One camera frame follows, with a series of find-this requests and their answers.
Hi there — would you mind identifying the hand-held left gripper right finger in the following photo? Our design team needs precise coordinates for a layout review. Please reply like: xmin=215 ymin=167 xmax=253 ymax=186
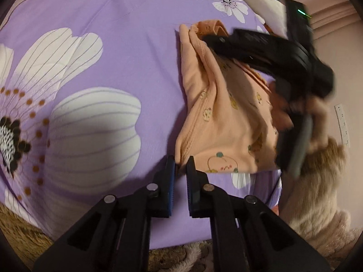
xmin=186 ymin=156 xmax=332 ymax=272

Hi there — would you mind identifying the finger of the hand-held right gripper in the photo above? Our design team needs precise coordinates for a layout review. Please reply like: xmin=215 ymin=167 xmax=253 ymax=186
xmin=201 ymin=28 xmax=287 ymax=75

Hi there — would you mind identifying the person's right hand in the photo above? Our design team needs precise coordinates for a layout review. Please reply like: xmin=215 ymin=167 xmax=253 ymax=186
xmin=268 ymin=81 xmax=331 ymax=155

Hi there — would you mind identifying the purple floral bed sheet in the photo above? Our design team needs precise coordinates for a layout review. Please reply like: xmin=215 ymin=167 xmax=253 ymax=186
xmin=0 ymin=0 xmax=284 ymax=251

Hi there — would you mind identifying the white wall socket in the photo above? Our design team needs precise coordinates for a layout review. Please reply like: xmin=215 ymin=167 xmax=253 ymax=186
xmin=335 ymin=104 xmax=351 ymax=148

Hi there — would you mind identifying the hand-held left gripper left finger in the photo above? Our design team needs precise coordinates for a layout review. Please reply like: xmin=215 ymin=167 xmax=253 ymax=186
xmin=32 ymin=155 xmax=178 ymax=272

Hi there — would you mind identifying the peach cartoon print garment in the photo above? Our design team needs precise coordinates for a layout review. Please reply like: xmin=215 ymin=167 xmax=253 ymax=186
xmin=174 ymin=20 xmax=285 ymax=175

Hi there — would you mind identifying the brown fuzzy blanket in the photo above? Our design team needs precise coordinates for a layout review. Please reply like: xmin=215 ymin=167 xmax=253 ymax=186
xmin=0 ymin=201 xmax=216 ymax=272

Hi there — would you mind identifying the white plush blanket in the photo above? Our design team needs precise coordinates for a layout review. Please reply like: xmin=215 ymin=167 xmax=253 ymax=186
xmin=220 ymin=0 xmax=288 ymax=36

